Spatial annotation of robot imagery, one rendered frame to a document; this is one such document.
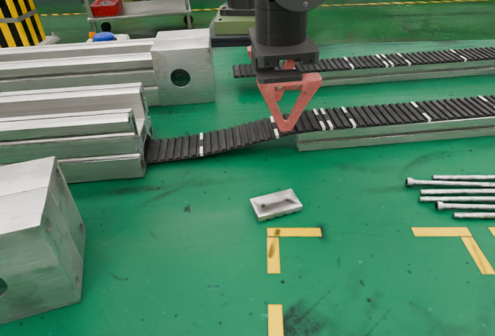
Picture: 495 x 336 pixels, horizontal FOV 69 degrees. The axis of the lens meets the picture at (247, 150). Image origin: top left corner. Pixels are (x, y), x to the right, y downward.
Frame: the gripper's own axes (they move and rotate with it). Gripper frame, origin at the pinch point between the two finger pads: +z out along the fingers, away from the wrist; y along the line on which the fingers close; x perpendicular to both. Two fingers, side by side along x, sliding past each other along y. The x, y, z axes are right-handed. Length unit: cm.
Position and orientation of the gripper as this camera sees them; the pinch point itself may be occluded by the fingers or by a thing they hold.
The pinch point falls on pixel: (280, 109)
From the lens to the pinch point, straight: 46.3
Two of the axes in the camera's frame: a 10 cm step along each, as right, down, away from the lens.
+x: 9.9, -0.9, 0.6
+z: 0.4, 8.2, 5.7
